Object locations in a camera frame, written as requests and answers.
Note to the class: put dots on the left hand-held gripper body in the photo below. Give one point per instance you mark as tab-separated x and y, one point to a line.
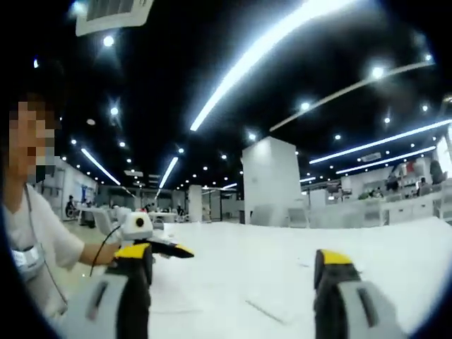
136	231

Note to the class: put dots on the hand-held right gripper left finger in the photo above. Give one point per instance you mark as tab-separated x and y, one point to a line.
95	300

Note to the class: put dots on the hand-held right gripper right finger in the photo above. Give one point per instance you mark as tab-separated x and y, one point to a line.
353	307

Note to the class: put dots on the white mesh office chair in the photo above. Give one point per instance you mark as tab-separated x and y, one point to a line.
265	215
298	218
101	220

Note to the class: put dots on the slim white pillar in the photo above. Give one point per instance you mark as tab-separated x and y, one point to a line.
195	203

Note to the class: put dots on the thin ceiling light strip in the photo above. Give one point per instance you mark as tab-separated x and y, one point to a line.
385	141
169	172
385	160
100	166

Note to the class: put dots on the grey chest device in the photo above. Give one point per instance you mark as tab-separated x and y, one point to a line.
30	259

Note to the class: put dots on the person in white shirt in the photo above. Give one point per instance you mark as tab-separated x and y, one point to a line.
42	226

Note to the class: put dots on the white office desk row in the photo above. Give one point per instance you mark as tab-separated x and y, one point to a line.
388	212

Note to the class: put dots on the large white square pillar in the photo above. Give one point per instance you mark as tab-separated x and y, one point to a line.
270	180

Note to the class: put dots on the round ceiling spotlight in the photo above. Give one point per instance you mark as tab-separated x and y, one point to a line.
428	57
251	136
108	40
114	111
304	106
377	72

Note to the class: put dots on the white shelf with red boxes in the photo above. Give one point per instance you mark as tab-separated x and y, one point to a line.
411	173

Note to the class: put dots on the small ceiling air vent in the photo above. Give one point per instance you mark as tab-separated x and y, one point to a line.
371	156

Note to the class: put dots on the long bright ceiling light strip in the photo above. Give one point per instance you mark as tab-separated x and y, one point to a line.
261	53

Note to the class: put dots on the ceiling air conditioner cassette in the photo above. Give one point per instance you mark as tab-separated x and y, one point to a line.
113	16

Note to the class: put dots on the grey curved ceiling rail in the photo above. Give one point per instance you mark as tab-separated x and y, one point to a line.
353	90

